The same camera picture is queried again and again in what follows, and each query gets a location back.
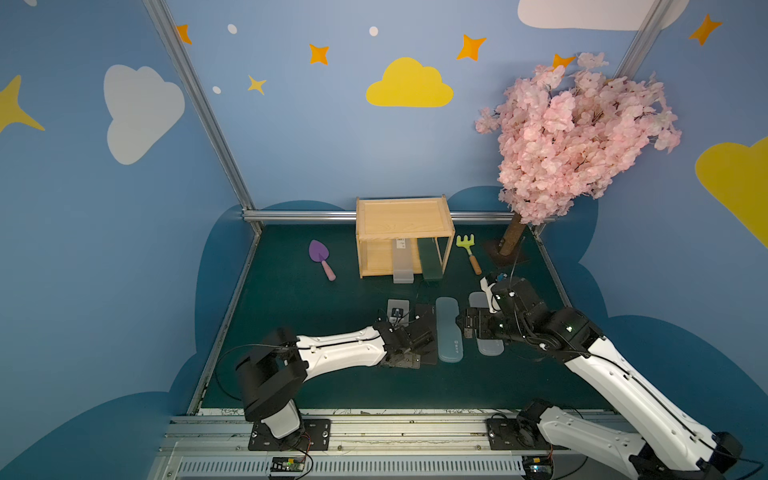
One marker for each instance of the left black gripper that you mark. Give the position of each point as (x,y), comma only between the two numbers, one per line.
(421,335)

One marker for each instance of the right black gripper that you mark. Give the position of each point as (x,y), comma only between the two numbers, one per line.
(475,323)

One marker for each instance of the frosted case with barcode label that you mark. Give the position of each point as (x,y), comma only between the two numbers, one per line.
(399,345)

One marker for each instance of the clear rounded pencil case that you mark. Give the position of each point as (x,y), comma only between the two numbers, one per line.
(490,348)

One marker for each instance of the teal translucent pencil case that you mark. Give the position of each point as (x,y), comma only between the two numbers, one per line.
(449,335)

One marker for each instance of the black pencil case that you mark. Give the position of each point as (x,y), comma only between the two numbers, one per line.
(426,329)

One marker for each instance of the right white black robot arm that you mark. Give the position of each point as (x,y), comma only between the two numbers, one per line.
(665,442)

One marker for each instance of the dark green pencil case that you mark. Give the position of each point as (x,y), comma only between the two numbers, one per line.
(430,259)

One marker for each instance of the wooden two-tier shelf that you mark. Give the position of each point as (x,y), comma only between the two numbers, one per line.
(380,221)

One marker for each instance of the frosted case with cap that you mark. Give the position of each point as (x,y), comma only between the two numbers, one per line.
(402,261)

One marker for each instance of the purple toy trowel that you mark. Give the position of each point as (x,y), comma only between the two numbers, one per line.
(319,253)

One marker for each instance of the right green circuit board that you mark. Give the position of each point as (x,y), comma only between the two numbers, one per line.
(537,468)

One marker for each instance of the green circuit board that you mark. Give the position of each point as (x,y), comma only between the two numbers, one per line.
(537,468)
(288,466)

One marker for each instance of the left green circuit board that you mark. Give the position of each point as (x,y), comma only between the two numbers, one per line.
(288,466)

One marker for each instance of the pink cherry blossom tree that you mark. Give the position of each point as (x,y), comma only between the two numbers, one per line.
(565,135)

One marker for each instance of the green toy rake wooden handle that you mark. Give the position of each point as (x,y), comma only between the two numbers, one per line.
(466,242)

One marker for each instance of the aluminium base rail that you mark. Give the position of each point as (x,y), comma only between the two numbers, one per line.
(361,444)

